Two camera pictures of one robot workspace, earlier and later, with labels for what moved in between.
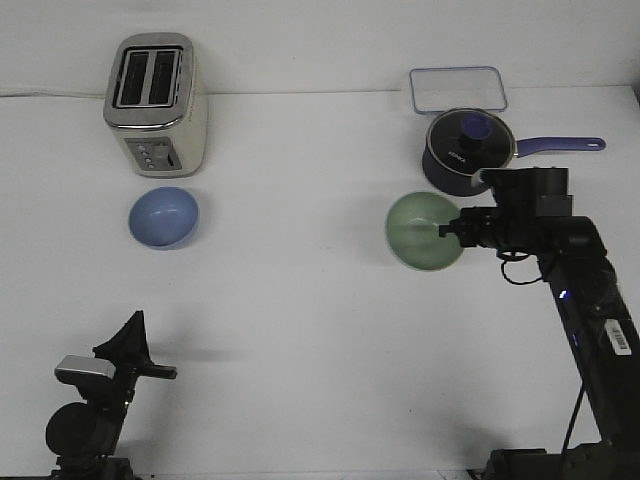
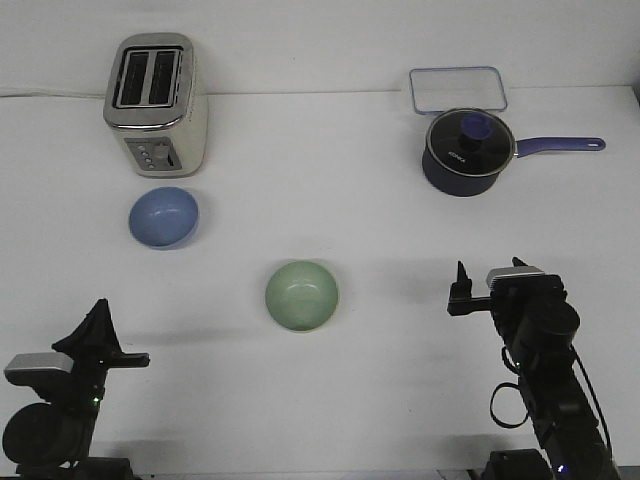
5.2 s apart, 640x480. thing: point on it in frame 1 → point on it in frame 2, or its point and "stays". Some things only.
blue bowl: x=164 y=218 stays
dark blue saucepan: x=455 y=149 stays
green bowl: x=413 y=232 → x=301 y=295
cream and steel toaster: x=156 y=101 stays
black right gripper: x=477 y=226 → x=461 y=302
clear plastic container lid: x=441 y=90 stays
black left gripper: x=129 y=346 → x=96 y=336
